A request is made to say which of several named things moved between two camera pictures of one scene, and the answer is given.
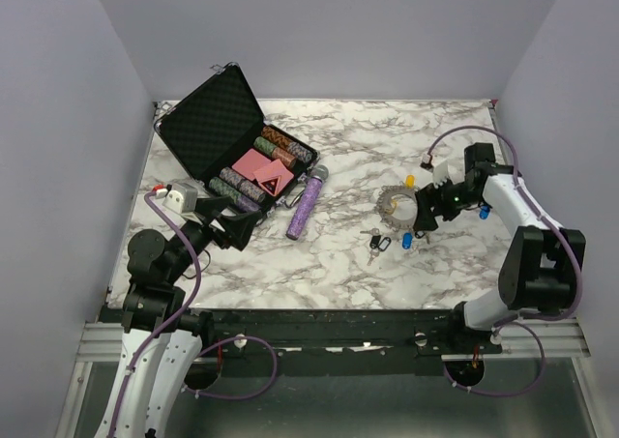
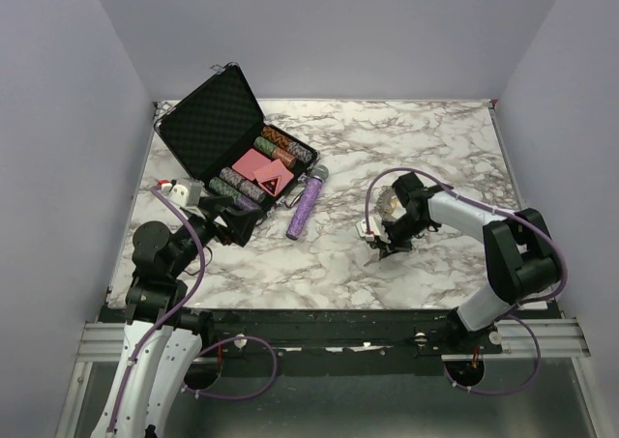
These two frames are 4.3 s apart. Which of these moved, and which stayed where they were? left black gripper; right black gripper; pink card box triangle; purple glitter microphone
Moved: right black gripper
Stayed: pink card box triangle; left black gripper; purple glitter microphone
